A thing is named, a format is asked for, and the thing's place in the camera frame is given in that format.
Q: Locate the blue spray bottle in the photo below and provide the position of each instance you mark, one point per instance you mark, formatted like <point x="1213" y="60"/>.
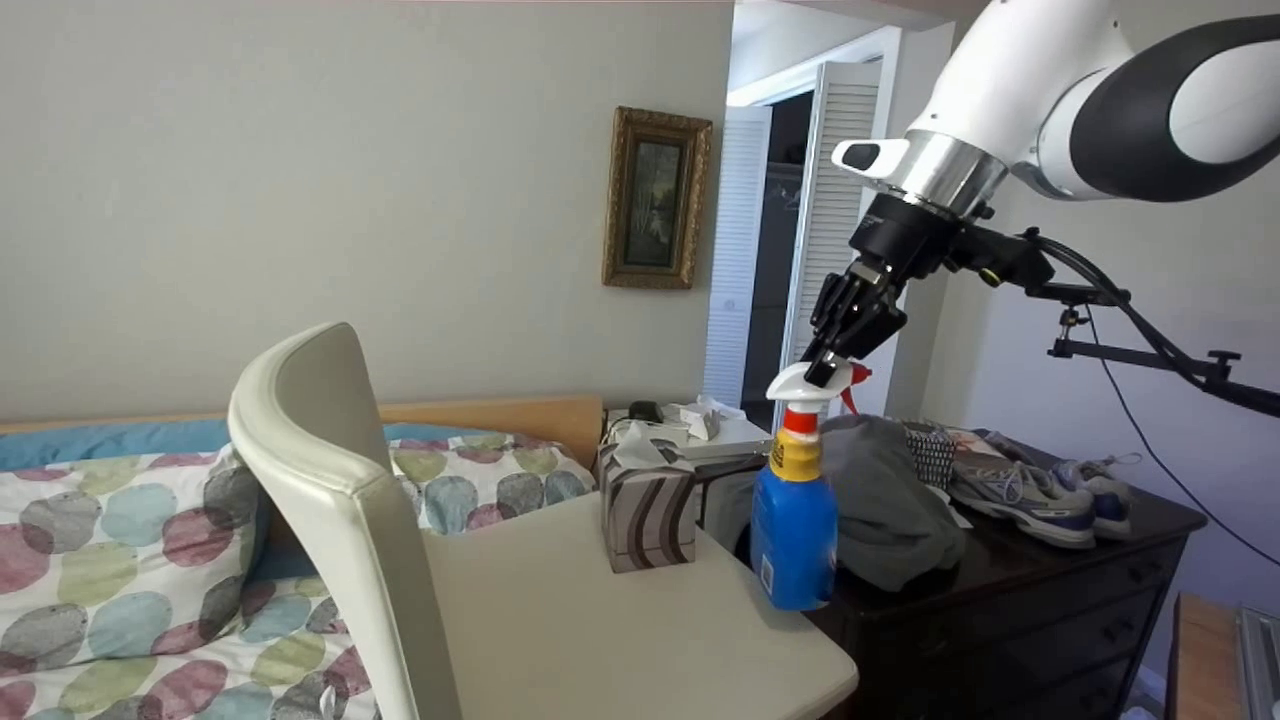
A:
<point x="795" y="535"/>

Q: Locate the metal rail frame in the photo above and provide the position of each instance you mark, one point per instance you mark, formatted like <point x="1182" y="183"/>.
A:
<point x="1263" y="665"/>

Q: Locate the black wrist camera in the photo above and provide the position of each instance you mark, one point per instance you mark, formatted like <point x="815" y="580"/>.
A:
<point x="1016" y="261"/>

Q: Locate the white chair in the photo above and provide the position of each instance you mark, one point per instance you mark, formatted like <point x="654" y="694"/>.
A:
<point x="563" y="625"/>

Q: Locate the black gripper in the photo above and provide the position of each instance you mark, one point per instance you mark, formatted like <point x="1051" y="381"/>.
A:
<point x="880" y="285"/>

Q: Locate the circle patterned pillow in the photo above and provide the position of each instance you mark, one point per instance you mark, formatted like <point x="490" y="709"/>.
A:
<point x="493" y="481"/>

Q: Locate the blue pillow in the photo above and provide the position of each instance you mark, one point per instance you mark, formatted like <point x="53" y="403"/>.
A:
<point x="447" y="433"/>
<point x="107" y="441"/>

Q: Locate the floral bedspread bed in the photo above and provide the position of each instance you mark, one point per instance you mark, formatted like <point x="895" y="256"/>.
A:
<point x="123" y="600"/>

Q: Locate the wooden table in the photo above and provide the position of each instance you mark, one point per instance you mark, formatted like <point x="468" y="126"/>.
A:
<point x="1205" y="663"/>

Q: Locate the small black item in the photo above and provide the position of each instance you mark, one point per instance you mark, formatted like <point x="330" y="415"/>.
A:
<point x="646" y="409"/>

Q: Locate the wooden headboard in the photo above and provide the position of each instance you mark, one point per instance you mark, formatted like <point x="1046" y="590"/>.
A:
<point x="532" y="418"/>

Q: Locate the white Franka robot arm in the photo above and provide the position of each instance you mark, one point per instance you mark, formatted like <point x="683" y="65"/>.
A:
<point x="1013" y="82"/>

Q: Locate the white louvered door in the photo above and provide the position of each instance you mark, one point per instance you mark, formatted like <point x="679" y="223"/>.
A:
<point x="824" y="200"/>

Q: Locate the grey clothing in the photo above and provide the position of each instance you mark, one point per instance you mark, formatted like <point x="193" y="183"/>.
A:
<point x="895" y="515"/>

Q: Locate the dark wooden dresser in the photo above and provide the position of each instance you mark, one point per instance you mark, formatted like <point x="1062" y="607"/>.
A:
<point x="1026" y="625"/>

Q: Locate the striped tissue box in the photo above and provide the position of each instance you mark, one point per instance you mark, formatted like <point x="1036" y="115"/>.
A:
<point x="650" y="515"/>

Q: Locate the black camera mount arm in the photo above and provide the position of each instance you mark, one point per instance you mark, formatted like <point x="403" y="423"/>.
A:
<point x="1145" y="356"/>

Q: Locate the gold framed picture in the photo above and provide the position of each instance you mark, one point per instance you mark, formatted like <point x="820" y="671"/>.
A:
<point x="659" y="198"/>

